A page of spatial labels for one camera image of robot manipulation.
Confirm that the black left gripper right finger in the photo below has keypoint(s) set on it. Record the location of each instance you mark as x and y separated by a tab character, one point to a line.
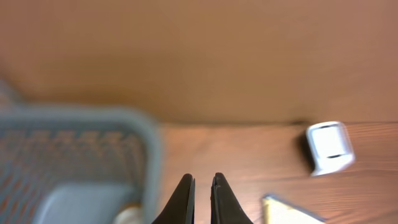
225	208

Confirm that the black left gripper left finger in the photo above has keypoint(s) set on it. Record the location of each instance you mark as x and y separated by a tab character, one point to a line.
180	209

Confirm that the yellow snack chip bag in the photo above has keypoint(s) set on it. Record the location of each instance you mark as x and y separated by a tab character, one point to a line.
278	211

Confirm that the white barcode scanner stand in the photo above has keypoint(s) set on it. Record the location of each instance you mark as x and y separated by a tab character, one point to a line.
330	147

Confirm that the grey plastic mesh basket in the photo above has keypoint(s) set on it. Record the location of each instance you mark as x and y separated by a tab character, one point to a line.
76	164

